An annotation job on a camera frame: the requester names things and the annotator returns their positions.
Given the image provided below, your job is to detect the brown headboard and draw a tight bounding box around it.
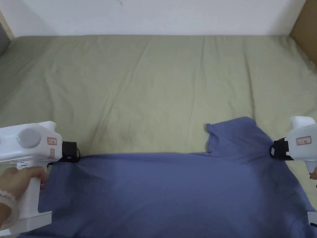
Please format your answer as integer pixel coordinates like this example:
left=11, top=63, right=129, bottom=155
left=289, top=0, right=317, bottom=65

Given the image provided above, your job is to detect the person's left hand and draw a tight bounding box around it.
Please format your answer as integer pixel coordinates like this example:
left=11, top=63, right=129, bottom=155
left=0, top=166, right=49, bottom=197

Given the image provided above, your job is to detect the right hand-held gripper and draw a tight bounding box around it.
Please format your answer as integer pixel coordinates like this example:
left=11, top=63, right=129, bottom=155
left=269, top=116, right=317, bottom=226

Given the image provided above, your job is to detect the blue shirt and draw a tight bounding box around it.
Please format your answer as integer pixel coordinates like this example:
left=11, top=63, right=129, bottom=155
left=22, top=116, right=317, bottom=238

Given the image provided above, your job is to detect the bed with pale green sheet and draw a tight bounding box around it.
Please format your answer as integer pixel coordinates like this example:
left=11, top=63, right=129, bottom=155
left=0, top=34, right=317, bottom=238

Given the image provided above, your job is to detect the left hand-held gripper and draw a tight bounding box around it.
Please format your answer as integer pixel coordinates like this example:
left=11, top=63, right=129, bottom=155
left=0, top=121, right=81, bottom=235

